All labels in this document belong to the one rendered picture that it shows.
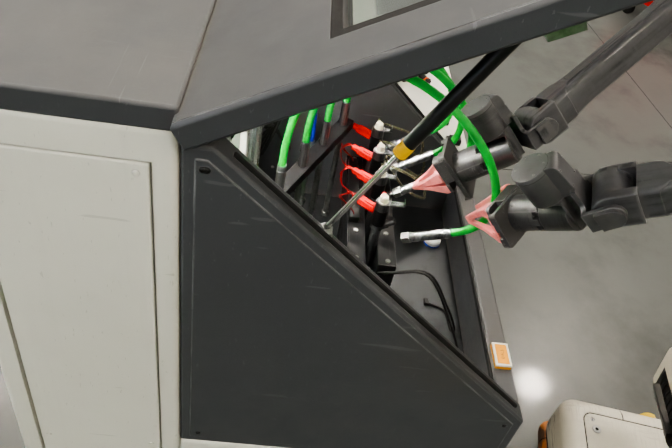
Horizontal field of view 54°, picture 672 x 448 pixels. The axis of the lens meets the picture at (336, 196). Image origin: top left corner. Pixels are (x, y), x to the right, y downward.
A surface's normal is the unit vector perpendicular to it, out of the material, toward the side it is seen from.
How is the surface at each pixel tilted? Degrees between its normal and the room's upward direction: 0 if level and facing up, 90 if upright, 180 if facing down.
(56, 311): 90
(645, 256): 0
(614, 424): 0
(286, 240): 90
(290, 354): 90
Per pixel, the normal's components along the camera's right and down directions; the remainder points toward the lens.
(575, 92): 0.38, 0.10
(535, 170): -0.65, -0.64
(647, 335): 0.15, -0.74
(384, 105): -0.01, 0.66
